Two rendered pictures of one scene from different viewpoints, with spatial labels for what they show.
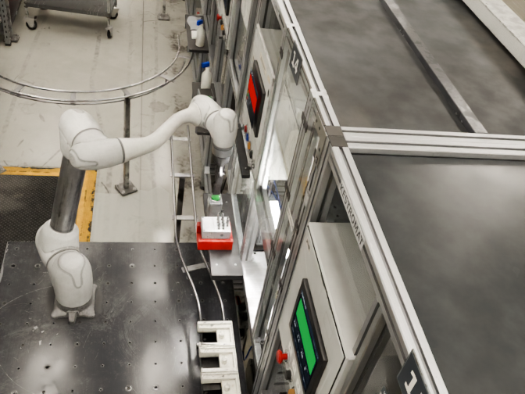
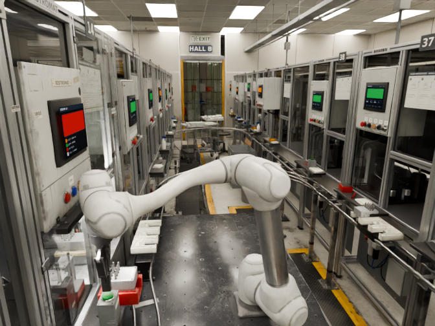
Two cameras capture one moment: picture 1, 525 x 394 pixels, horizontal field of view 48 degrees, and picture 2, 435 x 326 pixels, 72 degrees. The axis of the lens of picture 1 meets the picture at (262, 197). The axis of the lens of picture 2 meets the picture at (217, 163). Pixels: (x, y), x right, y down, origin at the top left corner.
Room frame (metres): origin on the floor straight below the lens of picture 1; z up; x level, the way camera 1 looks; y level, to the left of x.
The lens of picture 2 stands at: (2.90, 0.77, 1.78)
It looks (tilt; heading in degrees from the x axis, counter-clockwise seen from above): 15 degrees down; 190
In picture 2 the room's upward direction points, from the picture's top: straight up
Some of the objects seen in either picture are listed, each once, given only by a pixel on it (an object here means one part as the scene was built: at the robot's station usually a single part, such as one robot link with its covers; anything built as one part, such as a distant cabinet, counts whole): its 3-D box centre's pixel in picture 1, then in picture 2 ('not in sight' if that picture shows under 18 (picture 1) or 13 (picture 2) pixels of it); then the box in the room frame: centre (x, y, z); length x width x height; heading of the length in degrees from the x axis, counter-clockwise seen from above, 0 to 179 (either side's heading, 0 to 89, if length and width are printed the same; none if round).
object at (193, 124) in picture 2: not in sight; (200, 140); (-3.96, -0.90, 0.48); 0.88 x 0.56 x 0.96; 124
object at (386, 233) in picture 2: not in sight; (374, 228); (0.89, 1.48, 0.84); 0.37 x 0.14 x 0.10; 16
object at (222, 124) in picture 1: (223, 125); (97, 194); (2.07, 0.22, 1.43); 0.13 x 0.11 x 0.16; 41
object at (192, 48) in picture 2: not in sight; (200, 48); (-6.52, -1.48, 2.81); 0.75 x 0.04 x 0.25; 106
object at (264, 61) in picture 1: (283, 102); (28, 140); (2.06, -0.01, 1.60); 0.42 x 0.29 x 0.46; 16
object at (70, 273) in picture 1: (72, 275); (255, 277); (1.59, 0.72, 0.85); 0.18 x 0.16 x 0.22; 41
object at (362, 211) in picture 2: not in sight; (366, 209); (0.78, 1.45, 0.92); 0.13 x 0.10 x 0.09; 106
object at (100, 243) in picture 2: (220, 161); (101, 242); (2.06, 0.21, 1.25); 0.08 x 0.07 x 0.09; 16
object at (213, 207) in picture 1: (216, 206); (107, 310); (2.06, 0.21, 0.97); 0.08 x 0.08 x 0.12; 16
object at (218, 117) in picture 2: not in sight; (213, 132); (-5.29, -0.86, 0.48); 0.84 x 0.58 x 0.97; 24
